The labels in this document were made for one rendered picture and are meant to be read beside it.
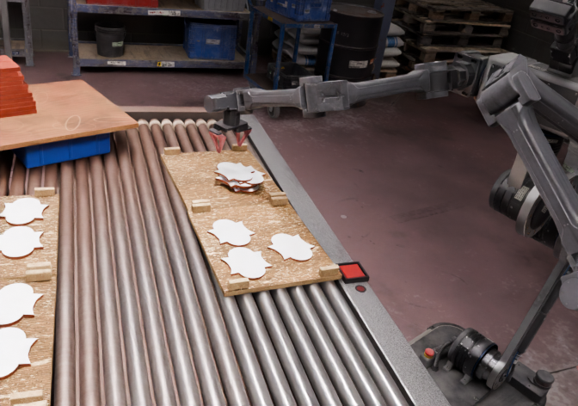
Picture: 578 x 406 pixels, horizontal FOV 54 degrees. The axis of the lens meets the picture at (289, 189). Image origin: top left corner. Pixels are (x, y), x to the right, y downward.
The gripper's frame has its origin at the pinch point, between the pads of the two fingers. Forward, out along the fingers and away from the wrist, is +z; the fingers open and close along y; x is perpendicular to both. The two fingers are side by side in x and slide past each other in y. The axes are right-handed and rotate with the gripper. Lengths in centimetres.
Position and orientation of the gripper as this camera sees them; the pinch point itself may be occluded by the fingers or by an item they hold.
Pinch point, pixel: (229, 147)
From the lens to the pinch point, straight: 199.5
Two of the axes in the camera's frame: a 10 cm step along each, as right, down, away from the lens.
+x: 7.3, 4.0, -5.5
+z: -1.2, 8.7, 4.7
